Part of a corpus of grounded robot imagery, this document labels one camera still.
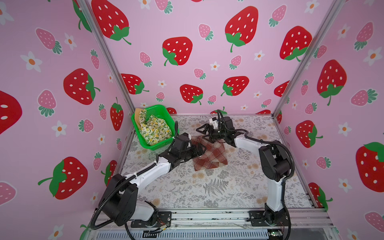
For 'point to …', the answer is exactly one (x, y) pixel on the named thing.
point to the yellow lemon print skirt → (153, 130)
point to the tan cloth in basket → (137, 116)
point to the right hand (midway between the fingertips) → (199, 133)
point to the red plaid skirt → (214, 156)
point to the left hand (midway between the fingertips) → (202, 150)
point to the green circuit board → (275, 234)
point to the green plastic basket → (162, 112)
